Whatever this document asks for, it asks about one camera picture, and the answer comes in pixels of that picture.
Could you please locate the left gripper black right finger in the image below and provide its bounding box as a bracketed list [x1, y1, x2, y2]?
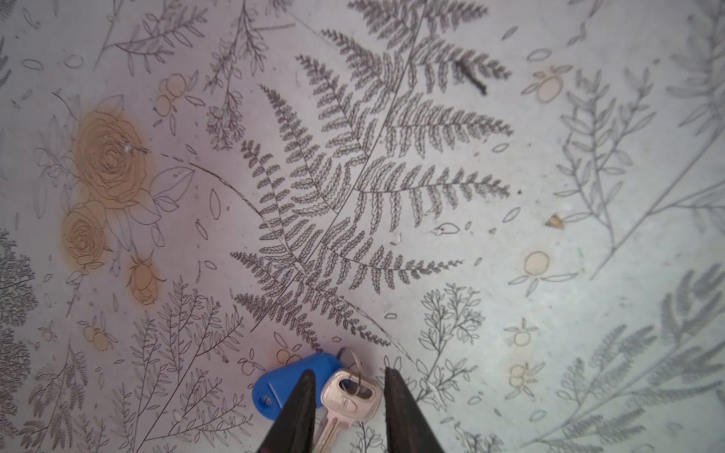
[384, 367, 444, 453]

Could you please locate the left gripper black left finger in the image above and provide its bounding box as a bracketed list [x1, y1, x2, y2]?
[257, 370, 316, 453]

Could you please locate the key with blue tag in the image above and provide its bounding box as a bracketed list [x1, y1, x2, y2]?
[252, 353, 383, 452]

